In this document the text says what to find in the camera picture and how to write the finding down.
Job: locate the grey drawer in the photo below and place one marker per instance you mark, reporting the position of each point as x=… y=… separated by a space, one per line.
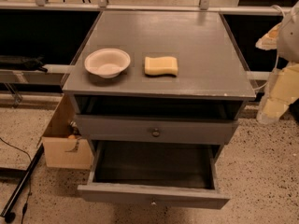
x=156 y=130
x=157 y=174

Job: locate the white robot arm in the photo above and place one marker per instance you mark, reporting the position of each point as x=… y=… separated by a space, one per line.
x=284 y=38

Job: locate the grey wooden drawer cabinet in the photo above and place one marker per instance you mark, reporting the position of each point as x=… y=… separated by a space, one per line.
x=212 y=111

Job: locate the grey top drawer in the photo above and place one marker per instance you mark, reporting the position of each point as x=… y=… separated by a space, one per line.
x=156 y=130

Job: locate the yellow sponge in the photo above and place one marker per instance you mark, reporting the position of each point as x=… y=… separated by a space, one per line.
x=161 y=66

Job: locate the white paper bowl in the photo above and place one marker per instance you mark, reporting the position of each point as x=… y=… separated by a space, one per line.
x=107 y=63

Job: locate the cardboard box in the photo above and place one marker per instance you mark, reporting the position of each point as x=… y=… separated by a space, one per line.
x=63 y=148

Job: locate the black pole on floor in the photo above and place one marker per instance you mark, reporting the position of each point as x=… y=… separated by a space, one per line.
x=23 y=177

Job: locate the black bag on rail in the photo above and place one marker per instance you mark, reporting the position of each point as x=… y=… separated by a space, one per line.
x=22 y=63

